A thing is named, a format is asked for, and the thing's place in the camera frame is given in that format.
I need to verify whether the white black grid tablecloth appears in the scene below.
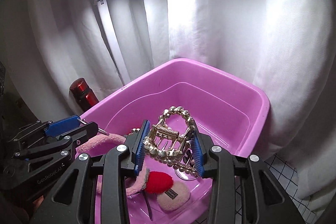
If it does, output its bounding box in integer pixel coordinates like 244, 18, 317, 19
194, 152, 318, 224

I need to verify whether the pink strawberry headband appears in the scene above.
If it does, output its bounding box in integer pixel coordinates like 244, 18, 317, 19
76, 133, 174, 197

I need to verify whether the beige sloth face plush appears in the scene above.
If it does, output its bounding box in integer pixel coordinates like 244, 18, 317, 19
157, 181, 190, 211

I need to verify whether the white curtain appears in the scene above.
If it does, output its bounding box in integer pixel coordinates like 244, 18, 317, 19
1, 0, 335, 206

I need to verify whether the large silver bangle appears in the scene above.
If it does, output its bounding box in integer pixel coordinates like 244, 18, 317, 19
175, 148, 198, 181

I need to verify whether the pink plastic basin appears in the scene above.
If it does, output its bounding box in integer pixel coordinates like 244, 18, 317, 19
81, 59, 270, 223

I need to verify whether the gold pearl hair claw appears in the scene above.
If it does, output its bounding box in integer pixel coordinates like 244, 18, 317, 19
143, 106, 194, 171

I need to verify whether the red metal water bottle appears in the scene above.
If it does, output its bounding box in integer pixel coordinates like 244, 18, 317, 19
70, 78, 99, 112

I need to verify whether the thin black hair pin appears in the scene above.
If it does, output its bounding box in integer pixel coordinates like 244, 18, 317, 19
142, 190, 153, 221

